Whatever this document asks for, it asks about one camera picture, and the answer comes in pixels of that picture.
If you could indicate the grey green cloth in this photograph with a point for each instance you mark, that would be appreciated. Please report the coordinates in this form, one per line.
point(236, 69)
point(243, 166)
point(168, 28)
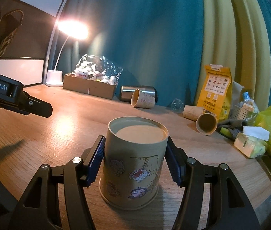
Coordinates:
point(231, 127)

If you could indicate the tissue pack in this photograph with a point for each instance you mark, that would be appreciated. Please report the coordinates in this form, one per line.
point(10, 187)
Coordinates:
point(252, 141)

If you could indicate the yellow paper bag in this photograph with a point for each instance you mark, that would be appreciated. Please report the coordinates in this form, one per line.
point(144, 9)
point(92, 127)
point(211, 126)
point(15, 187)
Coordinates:
point(216, 93)

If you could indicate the brown paper cup back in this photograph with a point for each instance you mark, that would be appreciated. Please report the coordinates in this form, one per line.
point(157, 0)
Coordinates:
point(192, 112)

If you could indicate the cardboard box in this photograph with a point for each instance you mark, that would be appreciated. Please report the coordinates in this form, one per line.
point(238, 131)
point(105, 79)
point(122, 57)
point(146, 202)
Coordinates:
point(90, 87)

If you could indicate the beige paper bag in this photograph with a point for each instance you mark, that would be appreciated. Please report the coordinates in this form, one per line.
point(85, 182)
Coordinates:
point(237, 91)

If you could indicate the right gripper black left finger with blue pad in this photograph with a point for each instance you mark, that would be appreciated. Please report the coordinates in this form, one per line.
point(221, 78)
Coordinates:
point(38, 207)

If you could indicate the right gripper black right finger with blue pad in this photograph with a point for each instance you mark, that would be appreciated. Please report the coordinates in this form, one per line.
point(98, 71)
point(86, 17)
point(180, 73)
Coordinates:
point(229, 206)

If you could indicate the brown cartoon paper cup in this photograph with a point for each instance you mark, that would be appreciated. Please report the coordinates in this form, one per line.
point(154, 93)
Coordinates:
point(133, 157)

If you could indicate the brown paper cup front right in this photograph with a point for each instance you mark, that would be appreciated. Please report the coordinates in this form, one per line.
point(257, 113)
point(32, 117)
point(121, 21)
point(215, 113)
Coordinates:
point(206, 124)

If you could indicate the plastic bag of plush toys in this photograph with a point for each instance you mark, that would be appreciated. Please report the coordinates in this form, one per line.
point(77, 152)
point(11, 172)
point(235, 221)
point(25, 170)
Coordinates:
point(97, 68)

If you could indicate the white woven basket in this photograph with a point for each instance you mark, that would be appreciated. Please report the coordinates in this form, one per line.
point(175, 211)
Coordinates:
point(247, 112)

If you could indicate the teal curtain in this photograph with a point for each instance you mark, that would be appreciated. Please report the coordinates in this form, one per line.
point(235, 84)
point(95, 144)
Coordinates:
point(158, 43)

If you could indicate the white patterned paper cup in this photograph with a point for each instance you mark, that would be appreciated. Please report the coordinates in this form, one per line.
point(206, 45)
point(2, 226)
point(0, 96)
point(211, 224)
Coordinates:
point(141, 99)

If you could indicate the yellow curtain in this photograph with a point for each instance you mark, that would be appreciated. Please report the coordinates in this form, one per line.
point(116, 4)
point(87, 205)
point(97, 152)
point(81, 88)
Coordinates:
point(235, 36)

